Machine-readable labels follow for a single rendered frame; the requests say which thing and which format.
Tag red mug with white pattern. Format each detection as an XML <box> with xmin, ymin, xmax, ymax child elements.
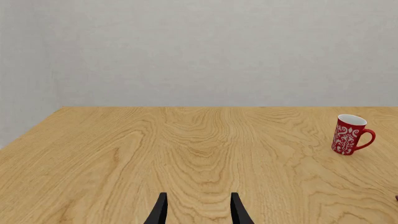
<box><xmin>331</xmin><ymin>114</ymin><xmax>376</xmax><ymax>156</ymax></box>

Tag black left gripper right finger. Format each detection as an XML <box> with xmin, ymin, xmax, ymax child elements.
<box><xmin>230</xmin><ymin>192</ymin><xmax>256</xmax><ymax>224</ymax></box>

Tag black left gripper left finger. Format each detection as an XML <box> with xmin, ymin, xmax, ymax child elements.
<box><xmin>144</xmin><ymin>192</ymin><xmax>169</xmax><ymax>224</ymax></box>

